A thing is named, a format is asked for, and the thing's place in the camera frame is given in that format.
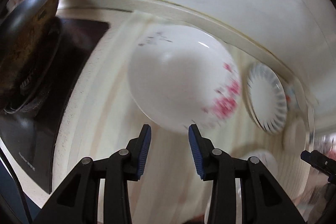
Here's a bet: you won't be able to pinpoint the black gas stove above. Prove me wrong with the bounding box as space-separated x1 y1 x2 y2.
1 17 109 193

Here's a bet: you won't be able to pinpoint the striped table mat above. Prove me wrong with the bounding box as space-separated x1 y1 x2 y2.
52 27 309 223

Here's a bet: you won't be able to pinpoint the white plate blue leaf pattern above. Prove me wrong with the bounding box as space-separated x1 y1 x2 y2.
247 63 288 135

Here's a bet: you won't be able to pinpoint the white bowl pink flowers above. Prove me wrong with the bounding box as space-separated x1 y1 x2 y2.
127 24 242 134

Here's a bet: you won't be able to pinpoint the black wok pan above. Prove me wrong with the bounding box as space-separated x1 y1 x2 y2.
1 0 59 100

